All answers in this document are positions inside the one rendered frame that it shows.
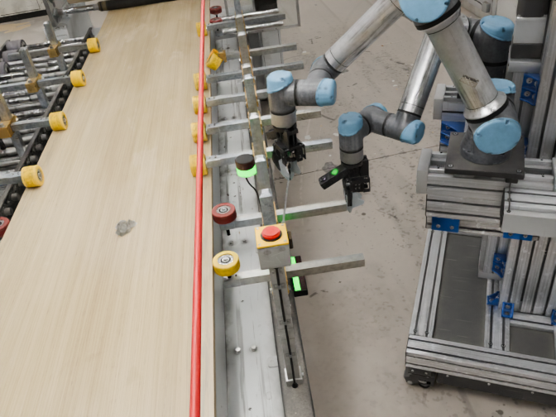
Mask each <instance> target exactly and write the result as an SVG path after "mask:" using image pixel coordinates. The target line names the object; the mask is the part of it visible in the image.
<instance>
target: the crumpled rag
mask: <svg viewBox="0 0 556 417"><path fill-rule="evenodd" d="M136 225H137V223H136V222H135V220H130V219H128V220H127V221H126V220H120V221H119V223H117V226H116V227H115V228H116V229H117V231H116V232H115V233H116V234H117V235H119V236H121V237H122V236H124V235H125V234H127V233H128V232H130V231H131V229H132V228H134V227H135V226H136Z"/></svg>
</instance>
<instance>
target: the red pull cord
mask: <svg viewBox="0 0 556 417"><path fill-rule="evenodd" d="M204 6H205V0H201V22H200V52H199V108H198V137H197V166H196V195H195V225H194V281H193V310H192V339H191V368H190V398H189V417H200V390H201V313H202V236H203V159H204Z"/></svg>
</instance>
